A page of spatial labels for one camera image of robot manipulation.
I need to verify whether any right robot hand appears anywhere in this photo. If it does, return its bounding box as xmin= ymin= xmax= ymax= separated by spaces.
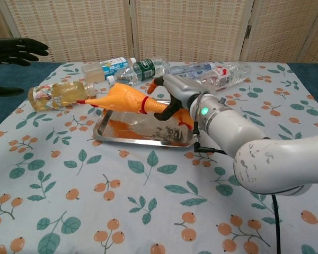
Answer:
xmin=148 ymin=74 xmax=202 ymax=120

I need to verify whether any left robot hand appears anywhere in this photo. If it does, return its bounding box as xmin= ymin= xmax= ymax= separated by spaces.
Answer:
xmin=0 ymin=33 xmax=50 ymax=96

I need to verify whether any orange rubber toy chicken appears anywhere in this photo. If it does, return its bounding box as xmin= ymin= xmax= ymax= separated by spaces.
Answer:
xmin=77 ymin=82 xmax=195 ymax=131

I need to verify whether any rectangular metal tray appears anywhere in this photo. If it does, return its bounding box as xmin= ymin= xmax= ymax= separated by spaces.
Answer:
xmin=92 ymin=97 xmax=196 ymax=148

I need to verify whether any clear bottle blue label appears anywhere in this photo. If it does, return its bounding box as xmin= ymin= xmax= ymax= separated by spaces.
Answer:
xmin=169 ymin=62 xmax=218 ymax=80

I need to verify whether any teal table cover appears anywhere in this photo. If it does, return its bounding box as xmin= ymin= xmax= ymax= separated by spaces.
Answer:
xmin=0 ymin=61 xmax=318 ymax=133

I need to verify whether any clear bottle green label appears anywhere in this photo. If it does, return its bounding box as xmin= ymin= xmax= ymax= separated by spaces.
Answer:
xmin=132 ymin=58 xmax=170 ymax=80

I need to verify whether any clear bottle red white label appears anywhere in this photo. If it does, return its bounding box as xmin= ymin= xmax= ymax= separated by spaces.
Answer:
xmin=198 ymin=62 xmax=252 ymax=92

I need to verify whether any small clear bottle white cap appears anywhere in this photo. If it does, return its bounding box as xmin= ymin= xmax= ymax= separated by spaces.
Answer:
xmin=107 ymin=66 xmax=143 ymax=87

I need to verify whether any woven folding screen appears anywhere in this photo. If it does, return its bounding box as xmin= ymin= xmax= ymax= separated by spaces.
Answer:
xmin=0 ymin=0 xmax=318 ymax=64

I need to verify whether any yellow liquid bottle floral label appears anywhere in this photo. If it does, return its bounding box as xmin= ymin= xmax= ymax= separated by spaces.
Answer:
xmin=28 ymin=80 xmax=98 ymax=112

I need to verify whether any square bottle blue white label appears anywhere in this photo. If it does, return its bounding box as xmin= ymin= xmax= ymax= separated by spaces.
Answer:
xmin=81 ymin=56 xmax=137 ymax=83

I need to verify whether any leaf and fruit print tablecloth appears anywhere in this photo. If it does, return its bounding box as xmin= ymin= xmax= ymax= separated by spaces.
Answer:
xmin=0 ymin=61 xmax=318 ymax=254

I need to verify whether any black cable with connector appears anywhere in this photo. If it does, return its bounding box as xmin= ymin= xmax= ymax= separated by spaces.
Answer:
xmin=192 ymin=126 xmax=281 ymax=254

